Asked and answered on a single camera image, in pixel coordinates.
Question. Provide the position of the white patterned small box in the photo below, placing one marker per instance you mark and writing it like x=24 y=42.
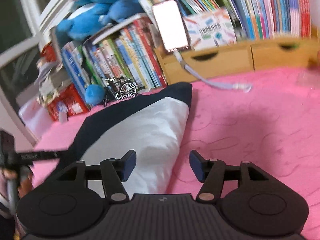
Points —
x=210 y=29

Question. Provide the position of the blue plush ball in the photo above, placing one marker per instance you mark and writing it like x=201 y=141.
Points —
x=94 y=94

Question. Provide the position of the row of books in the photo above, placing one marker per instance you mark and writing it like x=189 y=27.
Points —
x=122 y=50
x=258 y=19

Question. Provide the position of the white paper bag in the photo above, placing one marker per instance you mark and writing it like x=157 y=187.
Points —
x=35 y=117

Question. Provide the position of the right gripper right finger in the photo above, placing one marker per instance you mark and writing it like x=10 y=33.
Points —
x=211 y=174

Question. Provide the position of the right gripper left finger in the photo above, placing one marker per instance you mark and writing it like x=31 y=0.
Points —
x=115 y=172

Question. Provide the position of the round blue tag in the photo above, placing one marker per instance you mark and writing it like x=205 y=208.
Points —
x=62 y=112

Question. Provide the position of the white and navy jacket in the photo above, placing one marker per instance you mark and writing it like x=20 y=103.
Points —
x=151 y=125

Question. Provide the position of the miniature bicycle model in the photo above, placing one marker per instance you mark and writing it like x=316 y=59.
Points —
x=119 y=89

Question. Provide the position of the row of books right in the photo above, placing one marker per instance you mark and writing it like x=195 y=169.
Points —
x=258 y=19

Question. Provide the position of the red basket upper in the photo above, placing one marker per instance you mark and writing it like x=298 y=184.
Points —
x=48 y=53

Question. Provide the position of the blue whale plush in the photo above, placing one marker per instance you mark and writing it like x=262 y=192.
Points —
x=90 y=16

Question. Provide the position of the wooden drawer organizer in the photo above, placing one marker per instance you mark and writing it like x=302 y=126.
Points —
x=248 y=56

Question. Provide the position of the person's left hand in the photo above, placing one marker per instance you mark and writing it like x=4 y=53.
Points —
x=25 y=185

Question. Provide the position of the row of books left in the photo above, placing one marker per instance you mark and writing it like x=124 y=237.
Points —
x=122 y=50

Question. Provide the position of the red plastic crate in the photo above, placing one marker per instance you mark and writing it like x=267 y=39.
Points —
x=68 y=101

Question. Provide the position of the pink bunny pattern blanket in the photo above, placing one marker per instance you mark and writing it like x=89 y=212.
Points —
x=275 y=126

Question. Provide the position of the stack of papers and books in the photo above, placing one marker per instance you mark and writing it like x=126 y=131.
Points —
x=52 y=80

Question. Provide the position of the smartphone with lit screen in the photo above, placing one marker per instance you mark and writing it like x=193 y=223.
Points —
x=171 y=26

